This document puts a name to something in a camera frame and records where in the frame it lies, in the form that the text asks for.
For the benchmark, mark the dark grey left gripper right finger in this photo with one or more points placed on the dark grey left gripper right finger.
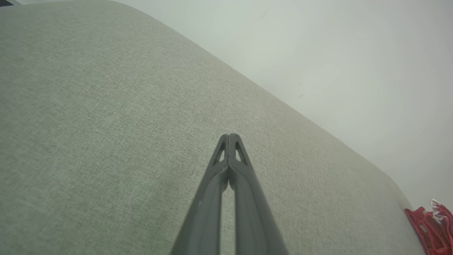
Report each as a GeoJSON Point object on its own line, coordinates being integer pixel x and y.
{"type": "Point", "coordinates": [251, 212]}

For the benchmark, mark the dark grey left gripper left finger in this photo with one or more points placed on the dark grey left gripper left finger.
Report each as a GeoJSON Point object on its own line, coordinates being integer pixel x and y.
{"type": "Point", "coordinates": [205, 212]}

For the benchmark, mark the red basketball jersey white trim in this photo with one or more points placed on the red basketball jersey white trim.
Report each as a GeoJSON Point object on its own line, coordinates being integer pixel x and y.
{"type": "Point", "coordinates": [433, 230]}

